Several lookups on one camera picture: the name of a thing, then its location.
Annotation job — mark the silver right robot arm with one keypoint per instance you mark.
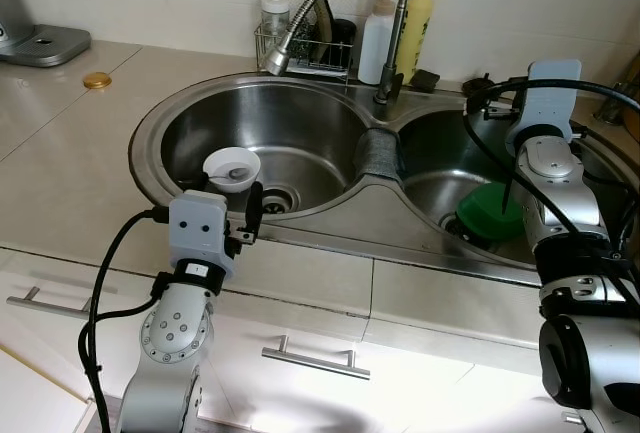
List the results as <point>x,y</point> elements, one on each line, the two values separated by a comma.
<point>560,193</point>

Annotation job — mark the white kitchen base cabinet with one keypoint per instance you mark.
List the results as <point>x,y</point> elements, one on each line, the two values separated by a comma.
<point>420,353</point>

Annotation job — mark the small white bowl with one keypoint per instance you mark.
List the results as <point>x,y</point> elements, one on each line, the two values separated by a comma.
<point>222,178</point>

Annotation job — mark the stainless steel double sink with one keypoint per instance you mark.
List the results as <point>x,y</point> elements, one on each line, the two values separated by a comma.
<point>230,118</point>

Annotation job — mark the grey dish cloth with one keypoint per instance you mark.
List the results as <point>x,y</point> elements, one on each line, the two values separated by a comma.
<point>380,153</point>

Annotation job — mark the gold jar lid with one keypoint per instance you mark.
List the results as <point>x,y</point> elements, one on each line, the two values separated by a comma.
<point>97,80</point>

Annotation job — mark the brown wooden cutting board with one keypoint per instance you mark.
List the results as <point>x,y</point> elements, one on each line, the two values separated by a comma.
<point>633,103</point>

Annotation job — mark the black round cup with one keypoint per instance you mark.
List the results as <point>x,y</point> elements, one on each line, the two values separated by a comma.
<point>345,33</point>

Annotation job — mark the white detergent bottle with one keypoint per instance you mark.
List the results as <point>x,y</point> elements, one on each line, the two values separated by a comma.
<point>375,43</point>

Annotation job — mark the grey metal appliance base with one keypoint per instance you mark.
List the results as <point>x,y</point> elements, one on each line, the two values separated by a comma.
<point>45,45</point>

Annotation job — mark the green plastic dish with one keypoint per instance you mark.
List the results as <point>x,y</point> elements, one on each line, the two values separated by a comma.
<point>490,218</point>

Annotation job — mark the yellow detergent bottle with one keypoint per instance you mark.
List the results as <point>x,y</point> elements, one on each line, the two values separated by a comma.
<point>415,33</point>

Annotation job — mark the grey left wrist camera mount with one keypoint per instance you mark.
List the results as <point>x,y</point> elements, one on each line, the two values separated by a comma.
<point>197,228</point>

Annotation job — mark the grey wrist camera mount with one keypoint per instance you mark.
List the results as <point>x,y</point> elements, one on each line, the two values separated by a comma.
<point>548,103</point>
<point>197,228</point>

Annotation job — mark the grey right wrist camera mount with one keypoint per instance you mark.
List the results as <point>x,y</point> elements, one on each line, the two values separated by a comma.
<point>548,103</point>

